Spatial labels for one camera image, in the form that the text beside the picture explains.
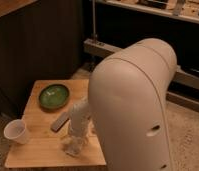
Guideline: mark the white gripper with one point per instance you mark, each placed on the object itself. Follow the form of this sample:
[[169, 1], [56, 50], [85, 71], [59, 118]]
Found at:
[[77, 129]]

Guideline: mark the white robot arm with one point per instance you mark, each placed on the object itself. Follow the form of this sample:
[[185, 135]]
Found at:
[[126, 103]]

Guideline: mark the green ceramic bowl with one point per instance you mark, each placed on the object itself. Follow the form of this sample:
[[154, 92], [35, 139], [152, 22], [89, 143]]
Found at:
[[54, 96]]

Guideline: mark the grey rectangular block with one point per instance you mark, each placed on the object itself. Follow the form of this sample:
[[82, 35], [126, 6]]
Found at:
[[60, 122]]

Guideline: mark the wooden table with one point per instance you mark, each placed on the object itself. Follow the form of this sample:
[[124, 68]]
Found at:
[[44, 147]]

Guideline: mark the dark wooden cabinet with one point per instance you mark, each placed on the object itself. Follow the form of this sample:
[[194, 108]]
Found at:
[[41, 41]]

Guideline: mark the grey metal beam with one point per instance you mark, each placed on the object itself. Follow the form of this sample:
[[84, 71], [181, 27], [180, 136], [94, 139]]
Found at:
[[103, 50]]

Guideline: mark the metal shelf with clutter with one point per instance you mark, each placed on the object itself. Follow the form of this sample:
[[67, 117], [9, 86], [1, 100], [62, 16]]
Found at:
[[184, 10]]

